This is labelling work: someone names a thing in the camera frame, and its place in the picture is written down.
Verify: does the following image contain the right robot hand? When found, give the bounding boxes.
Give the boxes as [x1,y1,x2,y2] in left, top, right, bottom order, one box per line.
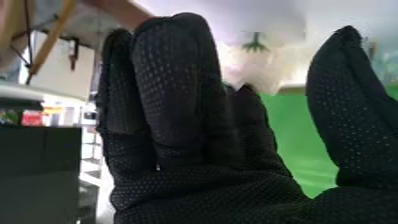
[94,12,398,224]

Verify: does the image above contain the white flower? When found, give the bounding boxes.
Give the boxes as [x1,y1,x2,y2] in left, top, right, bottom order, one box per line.
[218,31,313,96]

